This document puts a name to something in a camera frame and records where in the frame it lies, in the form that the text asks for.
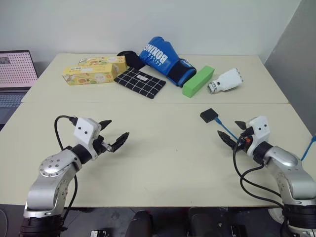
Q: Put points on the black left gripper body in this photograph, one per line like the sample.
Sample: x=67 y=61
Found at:
x=100 y=146

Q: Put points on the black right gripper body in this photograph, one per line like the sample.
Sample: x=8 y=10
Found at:
x=247 y=131

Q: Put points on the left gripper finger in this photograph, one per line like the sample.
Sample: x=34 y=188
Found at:
x=105 y=123
x=120 y=141

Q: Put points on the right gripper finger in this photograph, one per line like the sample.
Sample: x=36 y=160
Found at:
x=227 y=139
x=241 y=125

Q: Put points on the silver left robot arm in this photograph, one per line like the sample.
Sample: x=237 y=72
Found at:
x=50 y=170

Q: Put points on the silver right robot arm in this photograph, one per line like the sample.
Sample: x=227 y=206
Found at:
x=286 y=160

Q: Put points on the small black square adapter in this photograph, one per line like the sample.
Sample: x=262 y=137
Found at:
x=209 y=115

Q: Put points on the white robotic hand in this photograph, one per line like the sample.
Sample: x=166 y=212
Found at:
x=228 y=80

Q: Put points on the yellow printed carton box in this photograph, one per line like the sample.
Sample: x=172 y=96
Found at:
x=103 y=61
x=89 y=75

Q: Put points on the black white checked pouch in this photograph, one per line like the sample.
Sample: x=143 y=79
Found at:
x=139 y=82

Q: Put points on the green foam block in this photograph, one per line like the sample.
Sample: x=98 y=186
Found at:
x=197 y=80

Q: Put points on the black round fabric object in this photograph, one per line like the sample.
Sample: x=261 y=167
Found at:
x=133 y=60

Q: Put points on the blue boxing glove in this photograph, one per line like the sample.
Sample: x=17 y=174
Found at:
x=158 y=56

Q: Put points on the small black labelled box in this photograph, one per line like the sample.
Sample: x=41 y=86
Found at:
x=98 y=234

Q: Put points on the grey laptop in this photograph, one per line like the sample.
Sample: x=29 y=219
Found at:
x=14 y=71

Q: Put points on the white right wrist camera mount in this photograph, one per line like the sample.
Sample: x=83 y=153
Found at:
x=260 y=130

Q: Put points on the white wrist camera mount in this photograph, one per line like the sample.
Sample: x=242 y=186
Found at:
x=85 y=130
x=260 y=130

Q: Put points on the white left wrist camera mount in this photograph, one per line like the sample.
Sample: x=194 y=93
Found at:
x=85 y=130

